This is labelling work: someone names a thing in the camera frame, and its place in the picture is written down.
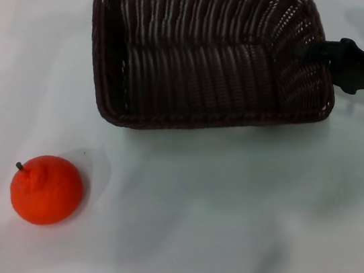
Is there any dark brown woven basket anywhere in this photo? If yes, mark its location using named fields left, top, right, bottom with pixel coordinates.
left=76, top=0, right=350, bottom=157

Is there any orange toy fruit with stem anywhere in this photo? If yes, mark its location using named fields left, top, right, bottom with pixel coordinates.
left=5, top=150, right=89, bottom=231

